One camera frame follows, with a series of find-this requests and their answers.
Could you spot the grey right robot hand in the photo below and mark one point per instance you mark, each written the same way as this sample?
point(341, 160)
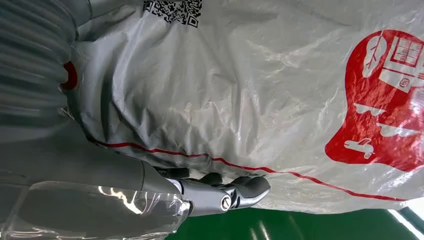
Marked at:
point(82, 172)

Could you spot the green conveyor belt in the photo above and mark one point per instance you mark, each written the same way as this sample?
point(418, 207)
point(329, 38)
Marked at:
point(298, 226)

